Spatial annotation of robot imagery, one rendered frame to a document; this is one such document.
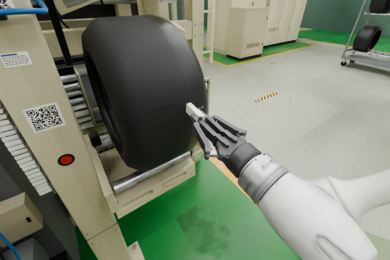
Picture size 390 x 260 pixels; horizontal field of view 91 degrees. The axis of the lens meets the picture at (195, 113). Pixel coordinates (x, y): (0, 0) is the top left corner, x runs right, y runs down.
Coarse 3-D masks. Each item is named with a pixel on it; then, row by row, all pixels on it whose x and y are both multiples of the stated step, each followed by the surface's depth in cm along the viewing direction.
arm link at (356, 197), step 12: (312, 180) 42; (324, 180) 41; (336, 180) 41; (348, 180) 41; (360, 180) 39; (372, 180) 38; (384, 180) 36; (324, 192) 39; (336, 192) 38; (348, 192) 38; (360, 192) 38; (372, 192) 37; (384, 192) 36; (348, 204) 37; (360, 204) 37; (372, 204) 37; (384, 204) 37; (360, 216) 37
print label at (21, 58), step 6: (0, 54) 42; (6, 54) 42; (12, 54) 43; (18, 54) 43; (24, 54) 44; (6, 60) 43; (12, 60) 43; (18, 60) 44; (24, 60) 44; (30, 60) 45; (6, 66) 43; (12, 66) 44
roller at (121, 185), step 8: (176, 160) 81; (160, 168) 77; (128, 176) 72; (136, 176) 72; (144, 176) 73; (112, 184) 70; (120, 184) 69; (128, 184) 70; (136, 184) 73; (120, 192) 70
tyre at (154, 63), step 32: (96, 32) 52; (128, 32) 51; (160, 32) 55; (96, 64) 52; (128, 64) 47; (160, 64) 51; (192, 64) 56; (96, 96) 84; (128, 96) 47; (160, 96) 50; (192, 96) 56; (128, 128) 50; (160, 128) 52; (192, 128) 60; (128, 160) 62; (160, 160) 61
